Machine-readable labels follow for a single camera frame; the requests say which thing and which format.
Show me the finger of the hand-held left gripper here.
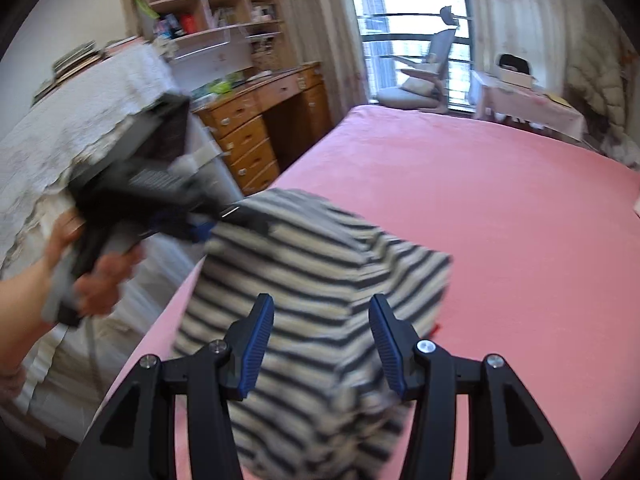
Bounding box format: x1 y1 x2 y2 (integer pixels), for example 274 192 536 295
145 202 273 243

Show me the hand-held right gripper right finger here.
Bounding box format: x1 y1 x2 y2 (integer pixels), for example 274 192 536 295
368 292 583 480

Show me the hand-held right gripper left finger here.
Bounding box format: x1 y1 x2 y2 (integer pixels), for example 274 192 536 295
75 292 276 480

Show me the black white striped shirt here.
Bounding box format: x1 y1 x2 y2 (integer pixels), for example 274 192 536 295
172 187 453 480

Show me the person's left forearm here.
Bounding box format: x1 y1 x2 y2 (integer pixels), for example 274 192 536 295
0 255 66 386

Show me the person's left hand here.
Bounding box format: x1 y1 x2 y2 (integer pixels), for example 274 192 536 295
42 210 146 318

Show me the white lace cloth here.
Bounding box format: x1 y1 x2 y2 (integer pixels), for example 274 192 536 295
0 42 246 443

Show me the green packet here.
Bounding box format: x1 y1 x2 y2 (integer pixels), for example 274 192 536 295
205 77 243 97

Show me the stack of books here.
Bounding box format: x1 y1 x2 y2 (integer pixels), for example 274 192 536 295
32 40 146 101

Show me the wooden desk with drawers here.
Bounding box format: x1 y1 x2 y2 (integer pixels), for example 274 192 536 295
192 61 333 196

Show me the wooden bookshelf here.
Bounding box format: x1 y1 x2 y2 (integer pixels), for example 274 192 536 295
131 0 286 81

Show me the pink bed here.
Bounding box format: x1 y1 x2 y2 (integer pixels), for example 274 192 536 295
97 105 640 480

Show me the beige curtain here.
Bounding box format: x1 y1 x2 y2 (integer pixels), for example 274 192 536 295
272 0 371 111
467 0 616 91

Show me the grey office chair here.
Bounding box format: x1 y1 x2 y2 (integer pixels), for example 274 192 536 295
375 6 461 113

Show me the table with pink cloth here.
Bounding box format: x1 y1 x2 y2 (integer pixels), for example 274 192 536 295
470 69 587 143

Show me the barred window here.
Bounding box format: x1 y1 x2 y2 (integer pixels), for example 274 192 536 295
345 0 476 111

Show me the white box on table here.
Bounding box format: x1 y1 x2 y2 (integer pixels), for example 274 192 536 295
492 53 538 88

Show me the beige puffer jacket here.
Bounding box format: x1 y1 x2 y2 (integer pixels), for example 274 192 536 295
562 25 640 161

